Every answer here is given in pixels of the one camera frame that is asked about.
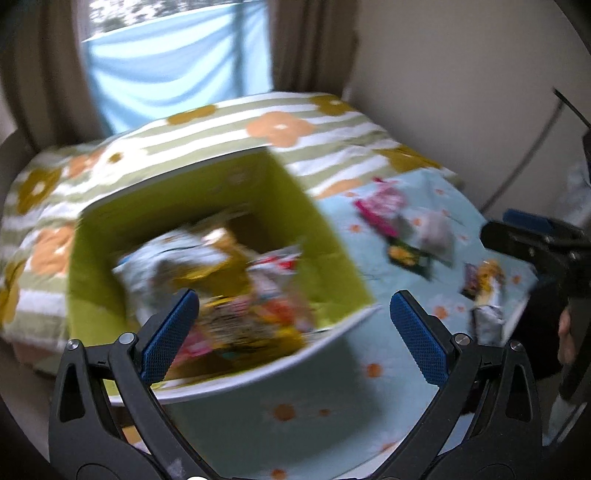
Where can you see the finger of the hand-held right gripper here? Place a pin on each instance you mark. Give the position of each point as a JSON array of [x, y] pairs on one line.
[[517, 240], [531, 220]]

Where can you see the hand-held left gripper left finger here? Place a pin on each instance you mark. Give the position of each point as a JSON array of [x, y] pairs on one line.
[[171, 334]]

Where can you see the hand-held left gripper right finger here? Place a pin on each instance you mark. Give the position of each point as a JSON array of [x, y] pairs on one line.
[[415, 334]]

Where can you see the pile of mixed snack bags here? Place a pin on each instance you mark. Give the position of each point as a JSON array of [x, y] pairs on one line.
[[221, 286]]

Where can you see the silver snack packet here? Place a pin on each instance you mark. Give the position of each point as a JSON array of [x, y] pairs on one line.
[[488, 321]]

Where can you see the yellow and black snack packet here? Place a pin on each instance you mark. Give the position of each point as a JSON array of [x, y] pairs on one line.
[[408, 258]]

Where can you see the grey snack packet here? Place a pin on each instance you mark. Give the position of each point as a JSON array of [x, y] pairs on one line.
[[434, 233]]

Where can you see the pink snack packet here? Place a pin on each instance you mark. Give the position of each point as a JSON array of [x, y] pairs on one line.
[[383, 207]]

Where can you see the yellow-green storage box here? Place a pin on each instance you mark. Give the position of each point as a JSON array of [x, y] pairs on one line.
[[286, 198]]

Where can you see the person's right hand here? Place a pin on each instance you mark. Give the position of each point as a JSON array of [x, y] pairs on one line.
[[566, 337]]

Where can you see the black curved rod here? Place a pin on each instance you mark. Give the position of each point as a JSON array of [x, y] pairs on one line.
[[531, 152]]

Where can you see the blue daisy tablecloth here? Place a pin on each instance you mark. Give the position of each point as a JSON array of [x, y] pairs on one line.
[[369, 406]]

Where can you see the striped floral blanket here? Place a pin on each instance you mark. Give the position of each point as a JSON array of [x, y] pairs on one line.
[[207, 124]]

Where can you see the light blue hanging cloth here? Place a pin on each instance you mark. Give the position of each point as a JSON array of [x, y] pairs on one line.
[[175, 69]]

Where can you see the brown curtain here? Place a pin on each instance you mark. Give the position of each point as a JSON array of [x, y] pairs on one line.
[[309, 41], [41, 69]]

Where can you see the window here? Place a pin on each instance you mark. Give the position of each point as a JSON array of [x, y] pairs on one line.
[[138, 11]]

